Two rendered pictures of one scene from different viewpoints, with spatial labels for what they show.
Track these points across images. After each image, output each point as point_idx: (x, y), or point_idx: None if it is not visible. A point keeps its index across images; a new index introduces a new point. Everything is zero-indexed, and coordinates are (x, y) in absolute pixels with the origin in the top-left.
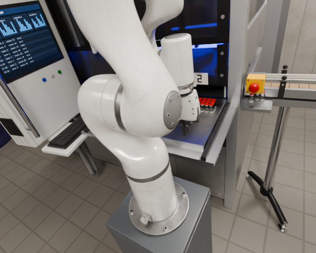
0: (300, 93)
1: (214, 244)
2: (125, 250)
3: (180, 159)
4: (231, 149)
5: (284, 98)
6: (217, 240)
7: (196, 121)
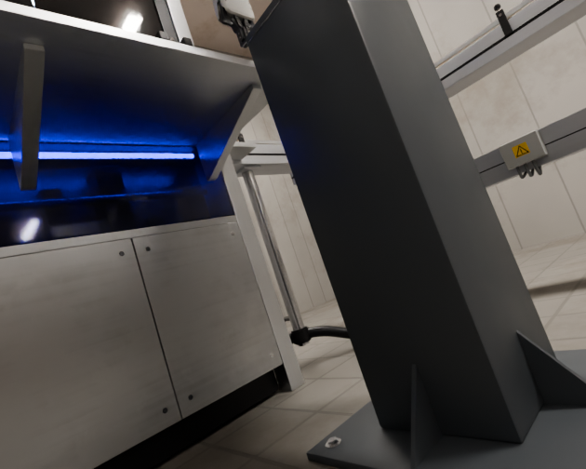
0: (257, 147)
1: (364, 390)
2: (362, 9)
3: (166, 295)
4: (244, 216)
5: (248, 154)
6: (357, 388)
7: (253, 25)
